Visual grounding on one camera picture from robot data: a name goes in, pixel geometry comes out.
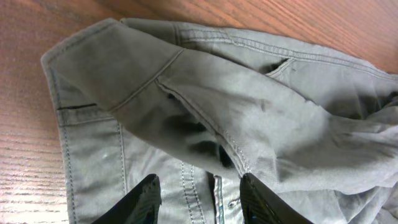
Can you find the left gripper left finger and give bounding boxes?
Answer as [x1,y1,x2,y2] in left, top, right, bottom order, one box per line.
[93,174,162,224]

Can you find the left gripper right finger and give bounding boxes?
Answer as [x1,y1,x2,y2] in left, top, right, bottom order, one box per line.
[239,173,312,224]

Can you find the grey shorts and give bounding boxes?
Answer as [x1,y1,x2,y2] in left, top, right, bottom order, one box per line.
[41,18,397,223]

